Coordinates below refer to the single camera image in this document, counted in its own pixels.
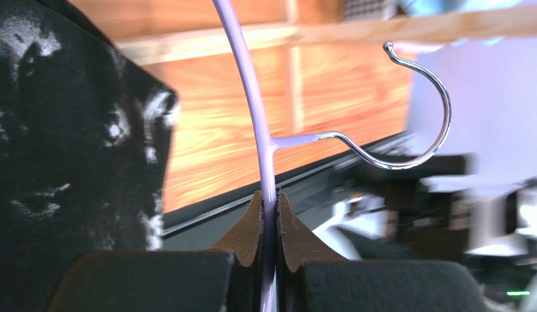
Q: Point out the wooden clothes rack frame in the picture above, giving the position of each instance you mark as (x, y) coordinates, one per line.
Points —
(191, 51)

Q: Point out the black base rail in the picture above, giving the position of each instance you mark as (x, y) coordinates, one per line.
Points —
(198, 225)

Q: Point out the lilac clothes hanger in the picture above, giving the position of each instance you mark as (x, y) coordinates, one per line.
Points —
(266, 144)

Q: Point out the black white patterned trousers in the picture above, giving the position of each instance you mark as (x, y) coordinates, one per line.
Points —
(84, 143)

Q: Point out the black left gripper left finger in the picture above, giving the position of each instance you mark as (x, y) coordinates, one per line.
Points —
(224, 277)

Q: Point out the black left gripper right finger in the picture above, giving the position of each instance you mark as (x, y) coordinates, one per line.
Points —
(313, 277)

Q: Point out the white plastic laundry basket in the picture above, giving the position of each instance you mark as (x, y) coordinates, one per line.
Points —
(353, 10)

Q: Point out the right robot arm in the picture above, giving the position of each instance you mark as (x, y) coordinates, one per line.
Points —
(398, 215)

